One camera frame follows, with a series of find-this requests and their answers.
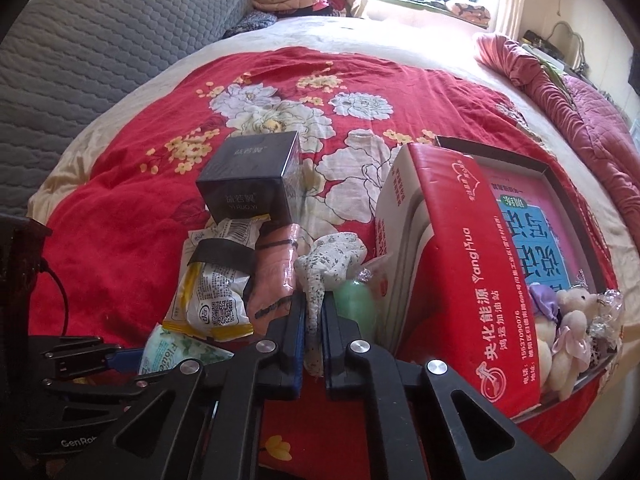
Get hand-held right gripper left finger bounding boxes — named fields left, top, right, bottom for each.
left=55, top=291, right=307, bottom=480

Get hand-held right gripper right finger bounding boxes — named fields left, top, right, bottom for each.
left=321, top=294, right=576, bottom=480

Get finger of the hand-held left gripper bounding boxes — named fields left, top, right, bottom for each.
left=44, top=336, right=146, bottom=376
left=44, top=376, right=168, bottom=406

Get green makeup sponge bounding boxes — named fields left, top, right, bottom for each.
left=334, top=280, right=377, bottom=347

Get pink cloth black band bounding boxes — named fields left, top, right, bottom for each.
left=247, top=222, right=302, bottom=319

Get white floral scrunchie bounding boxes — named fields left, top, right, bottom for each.
left=295, top=232, right=369, bottom=377

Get green white tissue pack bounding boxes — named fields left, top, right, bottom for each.
left=137, top=324, right=236, bottom=377

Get red cardboard box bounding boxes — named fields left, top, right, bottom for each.
left=375, top=142, right=544, bottom=412

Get plush bear pink dress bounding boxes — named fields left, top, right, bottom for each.
left=550, top=289, right=602, bottom=402

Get leopard print scrunchie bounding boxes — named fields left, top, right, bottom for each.
left=587, top=330, right=619, bottom=372

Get clear plastic bag with puff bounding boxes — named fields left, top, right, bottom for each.
left=590, top=289, right=626, bottom=342

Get dark grey box tray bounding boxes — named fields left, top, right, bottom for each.
left=435, top=135, right=624, bottom=411

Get yellow snack packet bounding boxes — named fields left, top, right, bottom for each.
left=162, top=215, right=272, bottom=344

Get red floral blanket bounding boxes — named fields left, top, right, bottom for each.
left=30, top=45, right=621, bottom=480

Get black cube box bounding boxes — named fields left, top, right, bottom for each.
left=195, top=131, right=302, bottom=226

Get grey quilted headboard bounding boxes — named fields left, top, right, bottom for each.
left=0, top=0, right=252, bottom=196

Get pink book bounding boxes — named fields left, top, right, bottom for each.
left=487, top=157, right=602, bottom=297

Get cream bed sheet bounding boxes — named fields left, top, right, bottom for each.
left=30, top=14, right=640, bottom=281

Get dark patterned pillow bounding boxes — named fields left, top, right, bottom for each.
left=222, top=10, right=279, bottom=39

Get pink quilt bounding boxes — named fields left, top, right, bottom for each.
left=472, top=32, right=640, bottom=202

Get green cloth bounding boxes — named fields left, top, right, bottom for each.
left=535, top=45, right=567, bottom=81

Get clothes on windowsill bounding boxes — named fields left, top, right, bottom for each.
left=372, top=0, right=451, bottom=12

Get folded floral blanket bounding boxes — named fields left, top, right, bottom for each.
left=445, top=0, right=492, bottom=26

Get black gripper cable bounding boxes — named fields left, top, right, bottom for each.
left=40, top=257, right=72, bottom=337

